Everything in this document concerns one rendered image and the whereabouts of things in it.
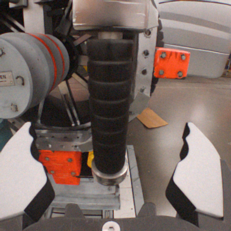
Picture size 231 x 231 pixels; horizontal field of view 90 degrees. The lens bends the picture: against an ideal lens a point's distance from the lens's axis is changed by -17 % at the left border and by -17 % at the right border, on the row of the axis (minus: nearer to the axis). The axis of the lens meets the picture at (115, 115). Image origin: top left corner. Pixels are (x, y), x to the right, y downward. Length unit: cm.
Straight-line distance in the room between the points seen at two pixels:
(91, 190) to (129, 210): 26
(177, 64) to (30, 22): 35
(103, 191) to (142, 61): 64
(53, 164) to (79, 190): 31
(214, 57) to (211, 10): 25
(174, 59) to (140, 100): 13
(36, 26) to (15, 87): 18
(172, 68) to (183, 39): 44
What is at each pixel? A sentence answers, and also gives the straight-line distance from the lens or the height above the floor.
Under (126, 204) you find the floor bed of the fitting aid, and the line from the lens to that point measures 90.
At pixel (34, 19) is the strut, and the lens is 37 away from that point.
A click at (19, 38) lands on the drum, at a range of 26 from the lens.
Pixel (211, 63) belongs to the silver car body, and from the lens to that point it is 89.
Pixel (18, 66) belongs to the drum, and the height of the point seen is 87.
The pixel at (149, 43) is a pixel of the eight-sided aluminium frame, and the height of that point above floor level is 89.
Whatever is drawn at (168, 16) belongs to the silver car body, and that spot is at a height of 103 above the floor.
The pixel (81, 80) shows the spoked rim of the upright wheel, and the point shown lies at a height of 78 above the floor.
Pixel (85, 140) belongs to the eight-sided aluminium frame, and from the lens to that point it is 42.
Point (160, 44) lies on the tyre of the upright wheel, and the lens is 42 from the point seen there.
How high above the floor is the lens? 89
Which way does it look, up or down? 30 degrees down
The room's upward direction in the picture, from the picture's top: 2 degrees clockwise
